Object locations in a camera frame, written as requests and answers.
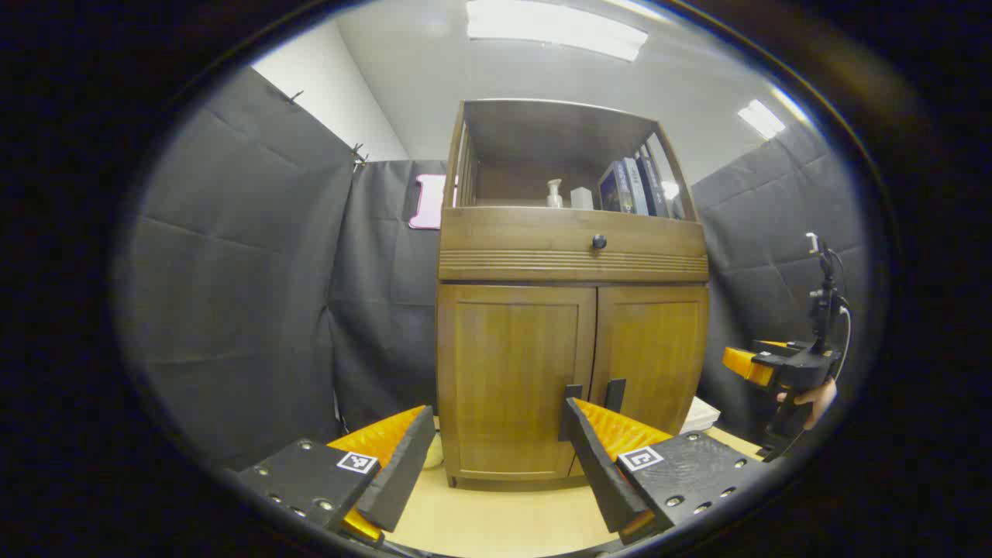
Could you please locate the black backdrop cloth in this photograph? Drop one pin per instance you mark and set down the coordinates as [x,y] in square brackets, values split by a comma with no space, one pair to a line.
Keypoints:
[232,271]

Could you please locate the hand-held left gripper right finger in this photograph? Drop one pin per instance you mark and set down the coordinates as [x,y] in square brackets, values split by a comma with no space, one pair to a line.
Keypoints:
[601,473]

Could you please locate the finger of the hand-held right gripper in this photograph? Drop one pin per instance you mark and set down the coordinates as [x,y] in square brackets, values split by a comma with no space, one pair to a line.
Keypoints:
[748,366]
[779,355]

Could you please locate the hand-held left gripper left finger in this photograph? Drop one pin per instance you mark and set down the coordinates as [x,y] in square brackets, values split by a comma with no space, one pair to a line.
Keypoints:
[403,473]

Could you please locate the wooden double-door shoe cabinet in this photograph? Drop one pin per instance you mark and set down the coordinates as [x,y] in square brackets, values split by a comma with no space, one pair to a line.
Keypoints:
[558,128]

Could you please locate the wooden shoe cabinet door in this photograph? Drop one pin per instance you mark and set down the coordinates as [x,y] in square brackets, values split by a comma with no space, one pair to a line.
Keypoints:
[504,372]
[651,349]

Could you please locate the small ceiling light panel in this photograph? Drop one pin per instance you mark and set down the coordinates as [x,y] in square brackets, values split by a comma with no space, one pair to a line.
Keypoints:
[762,118]

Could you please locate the large ceiling light panel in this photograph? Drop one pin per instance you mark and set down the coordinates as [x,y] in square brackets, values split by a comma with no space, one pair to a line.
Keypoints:
[554,27]

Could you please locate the white pump bottle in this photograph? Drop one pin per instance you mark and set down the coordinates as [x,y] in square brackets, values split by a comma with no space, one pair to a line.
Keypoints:
[554,195]

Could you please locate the wooden cabinet drawer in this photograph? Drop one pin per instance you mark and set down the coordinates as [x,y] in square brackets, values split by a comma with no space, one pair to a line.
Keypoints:
[527,232]

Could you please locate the small white box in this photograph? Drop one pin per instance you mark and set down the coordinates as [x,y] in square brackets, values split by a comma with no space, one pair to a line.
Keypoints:
[581,198]

